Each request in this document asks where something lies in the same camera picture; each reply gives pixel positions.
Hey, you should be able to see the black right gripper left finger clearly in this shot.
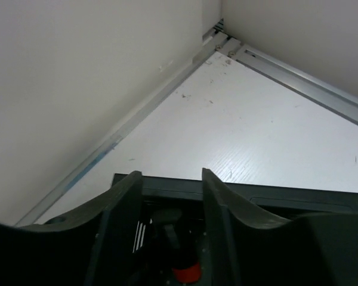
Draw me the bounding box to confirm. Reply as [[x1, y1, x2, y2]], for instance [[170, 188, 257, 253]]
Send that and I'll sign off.
[[0, 171, 143, 285]]

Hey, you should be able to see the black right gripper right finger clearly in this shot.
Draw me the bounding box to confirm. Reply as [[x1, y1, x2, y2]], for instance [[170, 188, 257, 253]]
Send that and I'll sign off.
[[202, 169, 358, 285]]

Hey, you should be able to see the black highlighter orange cap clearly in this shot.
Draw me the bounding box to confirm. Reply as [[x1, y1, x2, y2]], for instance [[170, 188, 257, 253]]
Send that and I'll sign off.
[[152, 208, 202, 284]]

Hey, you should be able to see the black slotted organizer box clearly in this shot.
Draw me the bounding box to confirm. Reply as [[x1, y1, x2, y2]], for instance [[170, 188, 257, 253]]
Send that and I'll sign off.
[[86, 173, 358, 286]]

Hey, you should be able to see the aluminium rail right side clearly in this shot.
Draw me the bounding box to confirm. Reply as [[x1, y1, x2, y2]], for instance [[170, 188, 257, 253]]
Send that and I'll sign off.
[[227, 38, 358, 126]]

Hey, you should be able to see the aluminium rail back edge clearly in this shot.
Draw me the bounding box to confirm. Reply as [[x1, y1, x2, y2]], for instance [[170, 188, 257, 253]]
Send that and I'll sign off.
[[15, 19, 228, 227]]

